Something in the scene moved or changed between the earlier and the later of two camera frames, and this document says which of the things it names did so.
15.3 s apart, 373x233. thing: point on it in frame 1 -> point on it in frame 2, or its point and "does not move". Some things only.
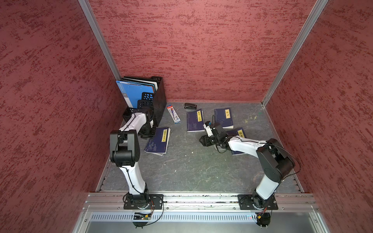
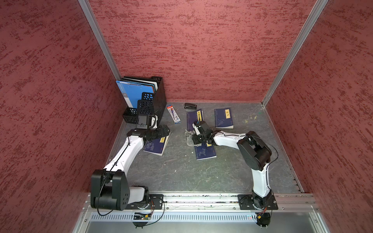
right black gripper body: [211, 141] -> [200, 138]
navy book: [224, 116] does not move
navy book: [158, 144] does not move
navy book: [240, 132] -> [205, 151]
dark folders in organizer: [145, 81] does not move
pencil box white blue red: [173, 114] does not move
